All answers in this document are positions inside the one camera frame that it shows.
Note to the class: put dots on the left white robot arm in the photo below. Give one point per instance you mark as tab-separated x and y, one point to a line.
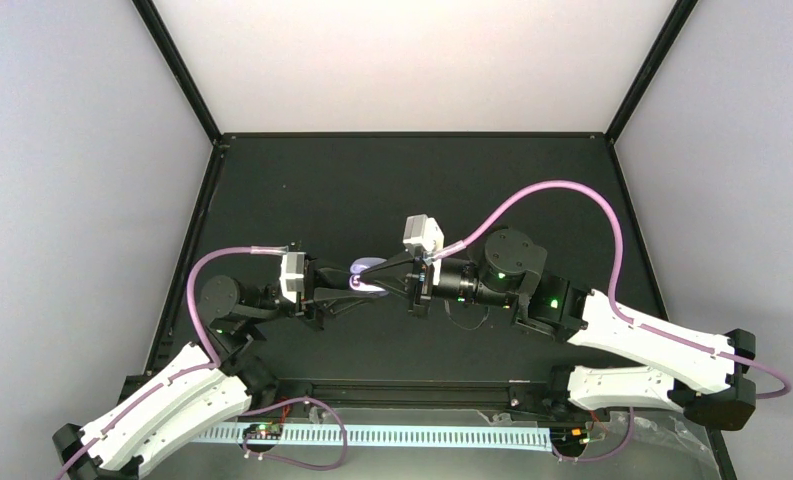
216	378

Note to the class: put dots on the white slotted cable duct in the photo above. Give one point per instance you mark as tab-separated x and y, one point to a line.
393	436

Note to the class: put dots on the black aluminium front rail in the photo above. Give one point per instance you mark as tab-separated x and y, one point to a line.
396	392

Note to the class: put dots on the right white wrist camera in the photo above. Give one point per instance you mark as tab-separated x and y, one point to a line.
423	237

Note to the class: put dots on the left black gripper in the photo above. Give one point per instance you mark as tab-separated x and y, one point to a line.
317	298

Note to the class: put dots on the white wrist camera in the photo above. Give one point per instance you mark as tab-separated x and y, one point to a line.
292	276
423	237

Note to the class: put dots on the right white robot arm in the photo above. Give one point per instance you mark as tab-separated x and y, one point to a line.
669	367

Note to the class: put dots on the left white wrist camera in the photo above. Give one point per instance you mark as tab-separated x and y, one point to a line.
292	276

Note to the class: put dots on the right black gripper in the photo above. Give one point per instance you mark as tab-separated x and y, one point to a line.
415	287

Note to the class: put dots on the lavender earbud charging case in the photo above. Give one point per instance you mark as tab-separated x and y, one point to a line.
360	265

